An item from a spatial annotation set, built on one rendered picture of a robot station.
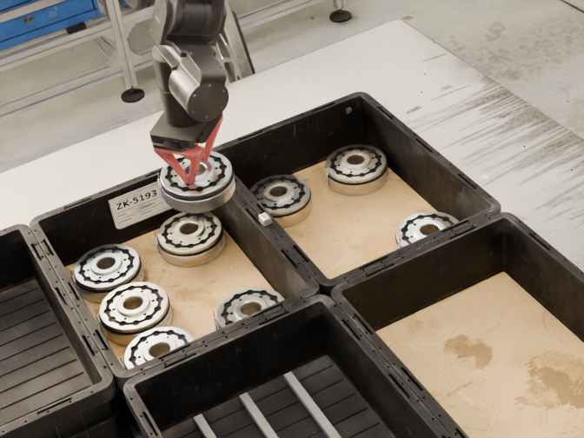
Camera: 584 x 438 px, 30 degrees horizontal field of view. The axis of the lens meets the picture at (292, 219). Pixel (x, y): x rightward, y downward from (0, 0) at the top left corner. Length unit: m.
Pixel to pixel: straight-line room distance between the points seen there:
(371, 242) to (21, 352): 0.55
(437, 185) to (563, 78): 1.95
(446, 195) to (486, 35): 2.20
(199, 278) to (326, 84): 0.77
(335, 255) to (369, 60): 0.80
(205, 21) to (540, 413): 0.65
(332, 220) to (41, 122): 2.12
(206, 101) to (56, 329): 0.48
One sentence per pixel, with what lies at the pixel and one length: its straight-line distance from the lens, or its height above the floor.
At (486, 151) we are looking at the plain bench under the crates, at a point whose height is 0.70.
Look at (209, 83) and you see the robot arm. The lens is 1.34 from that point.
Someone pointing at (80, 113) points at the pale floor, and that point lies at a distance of 3.73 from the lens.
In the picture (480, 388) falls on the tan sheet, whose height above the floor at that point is 0.83.
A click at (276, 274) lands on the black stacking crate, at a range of 1.59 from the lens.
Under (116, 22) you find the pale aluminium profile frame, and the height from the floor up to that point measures 0.29.
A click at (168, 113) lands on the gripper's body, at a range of 1.45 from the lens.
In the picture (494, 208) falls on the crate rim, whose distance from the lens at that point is 1.59.
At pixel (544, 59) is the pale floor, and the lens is 3.73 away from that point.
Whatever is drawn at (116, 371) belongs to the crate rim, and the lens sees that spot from 1.42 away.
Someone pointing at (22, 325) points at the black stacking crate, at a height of 0.83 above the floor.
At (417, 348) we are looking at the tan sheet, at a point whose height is 0.83.
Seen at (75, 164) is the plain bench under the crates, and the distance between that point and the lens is 2.22.
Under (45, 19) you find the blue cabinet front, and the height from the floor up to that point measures 0.37.
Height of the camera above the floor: 1.92
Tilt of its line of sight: 38 degrees down
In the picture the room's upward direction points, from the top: 8 degrees counter-clockwise
